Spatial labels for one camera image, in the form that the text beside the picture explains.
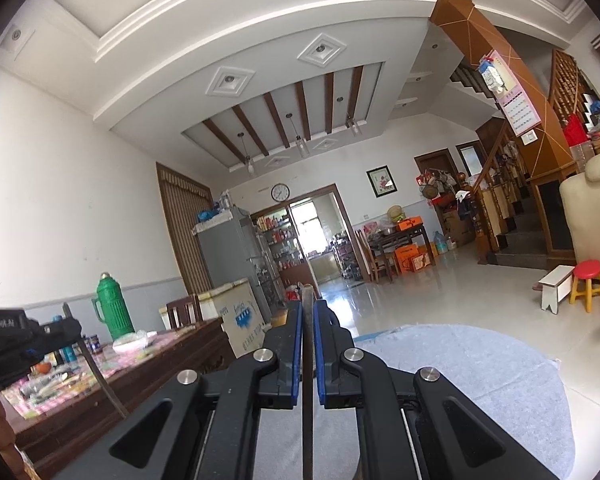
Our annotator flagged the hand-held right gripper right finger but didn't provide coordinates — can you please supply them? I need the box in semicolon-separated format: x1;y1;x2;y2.
314;299;561;480

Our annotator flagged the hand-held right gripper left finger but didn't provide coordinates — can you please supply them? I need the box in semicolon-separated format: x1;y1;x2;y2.
67;300;303;480

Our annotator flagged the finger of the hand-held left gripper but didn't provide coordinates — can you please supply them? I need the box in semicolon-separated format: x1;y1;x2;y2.
30;317;84;361

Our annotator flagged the dark metal chopstick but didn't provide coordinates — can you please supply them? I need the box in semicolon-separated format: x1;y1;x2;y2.
61;302;130;419
301;284;315;480

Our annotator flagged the pink checked tablecloth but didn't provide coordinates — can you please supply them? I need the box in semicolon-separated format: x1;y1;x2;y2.
0;330;174;421

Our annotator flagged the green thermos flask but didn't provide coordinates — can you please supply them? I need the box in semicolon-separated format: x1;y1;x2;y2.
91;272;136;342

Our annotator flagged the white cardboard box blue print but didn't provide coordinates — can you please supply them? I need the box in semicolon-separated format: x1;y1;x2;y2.
159;278;272;359

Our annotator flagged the white plastic bag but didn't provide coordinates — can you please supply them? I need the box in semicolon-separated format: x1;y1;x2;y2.
112;330;157;354

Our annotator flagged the dark carved wooden sideboard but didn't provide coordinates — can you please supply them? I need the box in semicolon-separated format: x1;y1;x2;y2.
0;317;239;479

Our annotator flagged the grey refrigerator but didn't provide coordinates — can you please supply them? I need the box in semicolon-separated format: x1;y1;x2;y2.
192;205;287;327

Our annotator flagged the shelf of bottles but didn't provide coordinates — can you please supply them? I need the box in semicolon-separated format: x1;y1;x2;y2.
252;211;307;272

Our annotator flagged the dark wooden chair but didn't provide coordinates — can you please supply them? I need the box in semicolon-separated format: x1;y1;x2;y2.
166;294;205;331

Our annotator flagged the orange cardboard box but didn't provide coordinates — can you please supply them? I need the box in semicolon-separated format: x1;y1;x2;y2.
394;242;434;275

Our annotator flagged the dark wooden dining table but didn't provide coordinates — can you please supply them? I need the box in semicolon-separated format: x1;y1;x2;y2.
364;224;437;282

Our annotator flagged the grey table cloth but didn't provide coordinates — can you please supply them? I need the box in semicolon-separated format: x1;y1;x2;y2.
252;323;576;480

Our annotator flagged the brown slatted wooden panel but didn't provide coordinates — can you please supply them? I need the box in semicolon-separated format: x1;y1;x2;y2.
156;162;216;307

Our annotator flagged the glass pendant lamp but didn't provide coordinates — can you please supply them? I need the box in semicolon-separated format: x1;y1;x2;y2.
344;80;364;136
286;113;309;159
237;132;256;177

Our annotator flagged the wooden staircase railing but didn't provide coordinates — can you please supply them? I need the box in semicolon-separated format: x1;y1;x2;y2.
472;115;579;272

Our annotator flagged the small white bench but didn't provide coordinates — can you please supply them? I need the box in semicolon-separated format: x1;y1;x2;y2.
532;265;576;316

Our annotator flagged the red and yellow stool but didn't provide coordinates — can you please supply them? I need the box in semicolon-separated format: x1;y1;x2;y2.
568;259;600;314

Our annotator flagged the beige sofa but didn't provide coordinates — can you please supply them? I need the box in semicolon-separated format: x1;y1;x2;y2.
559;147;600;282

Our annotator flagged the framed wall picture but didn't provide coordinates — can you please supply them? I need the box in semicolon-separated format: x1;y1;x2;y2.
366;165;399;199

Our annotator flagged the pink wall calendar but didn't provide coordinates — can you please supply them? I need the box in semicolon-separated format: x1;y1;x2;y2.
477;50;542;137

